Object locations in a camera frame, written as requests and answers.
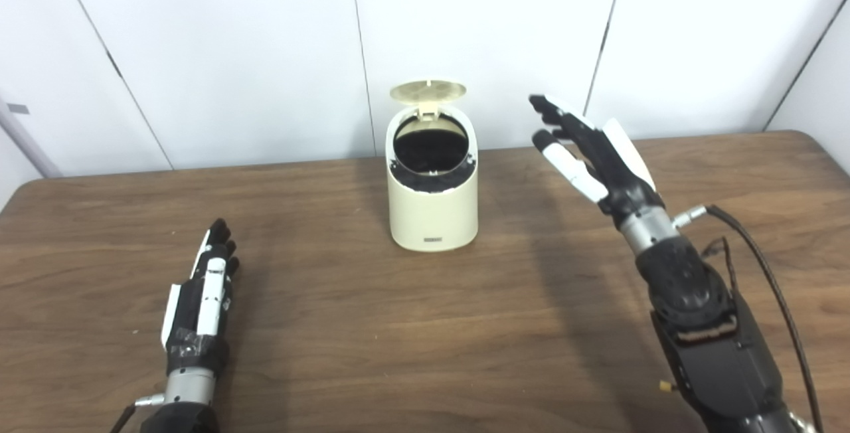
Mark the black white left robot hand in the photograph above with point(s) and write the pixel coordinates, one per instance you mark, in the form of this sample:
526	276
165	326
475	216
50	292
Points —
209	307

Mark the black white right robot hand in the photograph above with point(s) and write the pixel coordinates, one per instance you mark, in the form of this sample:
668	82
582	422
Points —
611	167

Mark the cream-colored round bin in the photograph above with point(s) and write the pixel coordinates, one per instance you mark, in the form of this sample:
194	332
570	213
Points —
431	220

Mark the cream round bin lid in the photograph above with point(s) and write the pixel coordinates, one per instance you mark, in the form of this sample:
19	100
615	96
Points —
428	89

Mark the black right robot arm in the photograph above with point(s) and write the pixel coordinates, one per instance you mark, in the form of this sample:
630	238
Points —
717	353

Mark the gray wall corner trim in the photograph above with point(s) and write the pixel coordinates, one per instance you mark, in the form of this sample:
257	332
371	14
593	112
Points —
30	149

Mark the small gray wall tag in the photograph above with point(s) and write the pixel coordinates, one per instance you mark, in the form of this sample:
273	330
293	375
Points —
17	109

